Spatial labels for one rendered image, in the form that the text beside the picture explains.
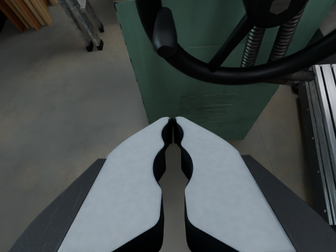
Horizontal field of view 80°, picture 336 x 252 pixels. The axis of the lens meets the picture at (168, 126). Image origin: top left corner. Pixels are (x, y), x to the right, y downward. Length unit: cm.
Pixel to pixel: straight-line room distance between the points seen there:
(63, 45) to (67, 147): 79
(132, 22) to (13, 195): 98
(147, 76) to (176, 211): 59
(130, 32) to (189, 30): 13
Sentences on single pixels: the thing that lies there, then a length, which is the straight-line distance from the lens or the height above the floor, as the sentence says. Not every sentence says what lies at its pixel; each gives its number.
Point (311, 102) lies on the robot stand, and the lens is 110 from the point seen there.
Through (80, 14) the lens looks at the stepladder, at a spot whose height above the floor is 25.
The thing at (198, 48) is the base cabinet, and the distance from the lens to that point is 53.
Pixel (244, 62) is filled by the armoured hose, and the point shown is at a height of 65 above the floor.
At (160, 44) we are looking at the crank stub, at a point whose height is 81.
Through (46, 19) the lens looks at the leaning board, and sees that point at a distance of 188.
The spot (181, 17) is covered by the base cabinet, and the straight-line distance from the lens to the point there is 48.
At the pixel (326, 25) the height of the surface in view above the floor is 62.
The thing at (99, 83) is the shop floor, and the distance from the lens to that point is 131.
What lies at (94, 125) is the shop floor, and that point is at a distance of 116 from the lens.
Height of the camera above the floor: 94
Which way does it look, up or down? 62 degrees down
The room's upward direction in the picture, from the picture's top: 7 degrees counter-clockwise
